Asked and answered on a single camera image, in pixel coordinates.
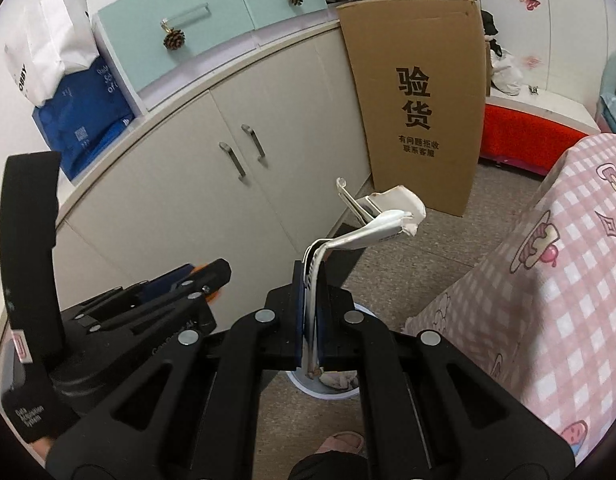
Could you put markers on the white trash bin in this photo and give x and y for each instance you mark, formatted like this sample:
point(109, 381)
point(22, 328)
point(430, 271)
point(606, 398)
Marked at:
point(326, 386)

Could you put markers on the cream base cabinet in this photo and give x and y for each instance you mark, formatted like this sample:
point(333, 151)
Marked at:
point(241, 166)

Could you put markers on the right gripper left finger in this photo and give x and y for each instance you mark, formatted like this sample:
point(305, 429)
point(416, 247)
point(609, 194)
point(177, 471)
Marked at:
point(191, 411)

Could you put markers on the mint drawer unit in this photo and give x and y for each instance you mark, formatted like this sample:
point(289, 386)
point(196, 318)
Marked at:
point(216, 32)

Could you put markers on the large cardboard box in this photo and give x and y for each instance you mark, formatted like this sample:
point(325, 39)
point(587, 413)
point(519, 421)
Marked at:
point(420, 70)

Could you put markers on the white paper bag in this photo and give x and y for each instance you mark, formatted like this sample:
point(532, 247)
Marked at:
point(52, 39)

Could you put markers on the blue shopping bag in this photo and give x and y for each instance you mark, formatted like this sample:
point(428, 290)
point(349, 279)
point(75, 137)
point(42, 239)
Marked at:
point(86, 114)

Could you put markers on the pink slipper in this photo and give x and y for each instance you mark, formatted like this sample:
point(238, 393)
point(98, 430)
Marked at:
point(342, 442)

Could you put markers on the white plastic bag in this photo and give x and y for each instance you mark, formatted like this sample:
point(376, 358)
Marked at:
point(506, 76)

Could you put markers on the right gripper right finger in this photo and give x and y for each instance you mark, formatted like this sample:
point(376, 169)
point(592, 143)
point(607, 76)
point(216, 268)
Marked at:
point(429, 412)

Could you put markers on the red white storage box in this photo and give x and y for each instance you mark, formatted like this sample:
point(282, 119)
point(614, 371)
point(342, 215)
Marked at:
point(531, 131)

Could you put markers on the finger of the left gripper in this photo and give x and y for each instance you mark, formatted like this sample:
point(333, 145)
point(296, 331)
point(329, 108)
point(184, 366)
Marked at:
point(163, 284)

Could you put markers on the pink checkered tablecloth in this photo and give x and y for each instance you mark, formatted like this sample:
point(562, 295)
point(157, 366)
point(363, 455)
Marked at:
point(538, 313)

